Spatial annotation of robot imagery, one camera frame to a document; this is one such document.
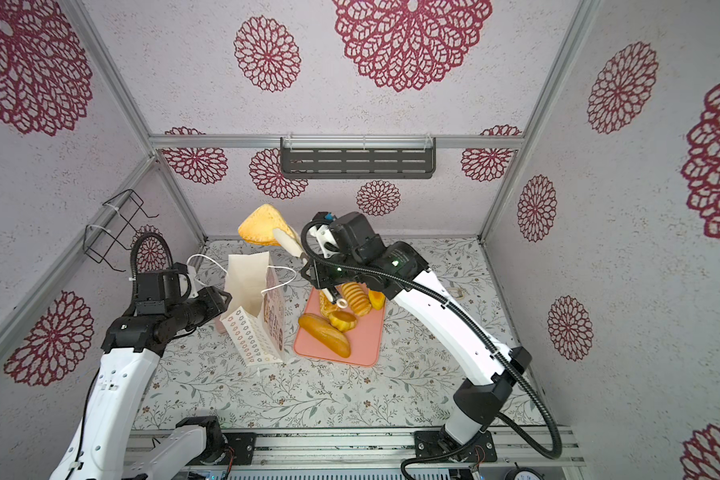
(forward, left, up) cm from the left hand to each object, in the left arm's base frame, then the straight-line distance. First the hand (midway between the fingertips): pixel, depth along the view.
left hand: (226, 304), depth 75 cm
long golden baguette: (+1, -23, -18) cm, 29 cm away
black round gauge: (-34, -70, -19) cm, 80 cm away
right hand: (0, -22, +15) cm, 26 cm away
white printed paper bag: (-3, -8, +2) cm, 9 cm away
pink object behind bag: (-7, -1, +2) cm, 7 cm away
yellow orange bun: (+13, -39, -19) cm, 46 cm away
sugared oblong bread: (+11, -23, -19) cm, 31 cm away
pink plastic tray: (+14, -17, -23) cm, 32 cm away
